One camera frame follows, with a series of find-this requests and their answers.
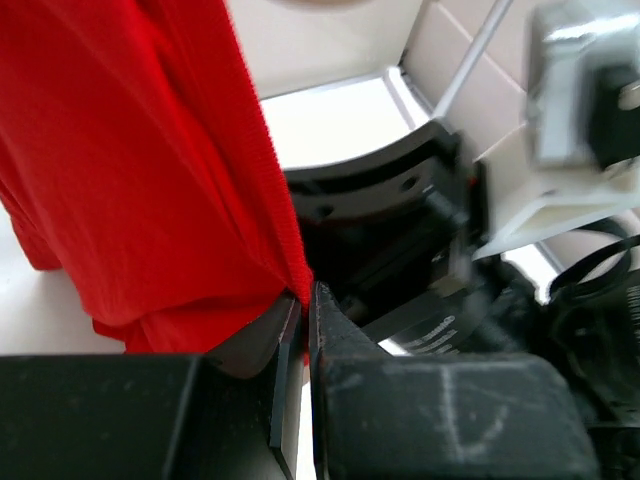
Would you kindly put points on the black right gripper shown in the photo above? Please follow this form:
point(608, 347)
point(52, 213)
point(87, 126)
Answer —
point(383, 228)

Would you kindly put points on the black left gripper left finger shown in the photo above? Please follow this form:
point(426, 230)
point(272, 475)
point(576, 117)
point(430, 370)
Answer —
point(232, 413)

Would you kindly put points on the white clothes rack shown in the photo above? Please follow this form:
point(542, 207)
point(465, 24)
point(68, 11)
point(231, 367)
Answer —
point(444, 72)

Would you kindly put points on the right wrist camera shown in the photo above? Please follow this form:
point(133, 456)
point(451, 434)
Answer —
point(575, 125)

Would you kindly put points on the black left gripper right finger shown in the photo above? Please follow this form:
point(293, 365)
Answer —
point(380, 416)

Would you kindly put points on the red t shirt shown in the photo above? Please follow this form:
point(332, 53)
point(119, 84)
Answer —
point(135, 157)

